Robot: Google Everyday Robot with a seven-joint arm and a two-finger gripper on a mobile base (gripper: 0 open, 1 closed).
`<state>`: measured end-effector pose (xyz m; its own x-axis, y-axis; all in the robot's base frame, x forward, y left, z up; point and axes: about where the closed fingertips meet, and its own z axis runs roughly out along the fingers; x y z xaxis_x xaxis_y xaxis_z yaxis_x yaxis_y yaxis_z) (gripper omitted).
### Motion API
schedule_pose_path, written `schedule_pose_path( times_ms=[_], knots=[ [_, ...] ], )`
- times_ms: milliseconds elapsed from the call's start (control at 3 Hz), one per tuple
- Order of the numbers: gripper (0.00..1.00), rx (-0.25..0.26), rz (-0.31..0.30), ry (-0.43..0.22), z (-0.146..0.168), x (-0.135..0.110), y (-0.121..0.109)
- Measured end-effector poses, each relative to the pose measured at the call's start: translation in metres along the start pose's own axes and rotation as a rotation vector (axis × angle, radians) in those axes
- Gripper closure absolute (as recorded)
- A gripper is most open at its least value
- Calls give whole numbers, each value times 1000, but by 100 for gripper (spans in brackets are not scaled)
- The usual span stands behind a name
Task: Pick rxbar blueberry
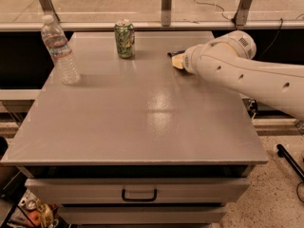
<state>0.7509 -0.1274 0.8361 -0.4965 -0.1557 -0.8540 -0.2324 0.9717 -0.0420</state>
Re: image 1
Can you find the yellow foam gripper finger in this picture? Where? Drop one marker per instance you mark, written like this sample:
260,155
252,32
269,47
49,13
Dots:
177,61

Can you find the blue rxbar wrapper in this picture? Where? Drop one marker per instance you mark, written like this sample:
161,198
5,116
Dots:
174,53

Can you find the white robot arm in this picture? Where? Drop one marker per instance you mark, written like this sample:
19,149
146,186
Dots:
228,61

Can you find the metal window railing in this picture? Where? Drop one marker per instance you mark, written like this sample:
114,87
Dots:
89,15

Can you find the green soda can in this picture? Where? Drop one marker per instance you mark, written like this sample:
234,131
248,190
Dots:
125,38

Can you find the grey drawer cabinet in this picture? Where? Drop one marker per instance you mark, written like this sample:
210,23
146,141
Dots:
136,124

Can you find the clear plastic water bottle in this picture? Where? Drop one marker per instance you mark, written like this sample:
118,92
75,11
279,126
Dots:
60,51

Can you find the black floor stand leg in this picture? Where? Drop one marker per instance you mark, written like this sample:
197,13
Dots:
283,153

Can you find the clutter of snack items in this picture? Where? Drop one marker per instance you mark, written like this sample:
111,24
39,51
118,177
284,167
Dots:
31,212

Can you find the black drawer handle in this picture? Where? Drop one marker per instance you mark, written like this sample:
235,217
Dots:
139,195

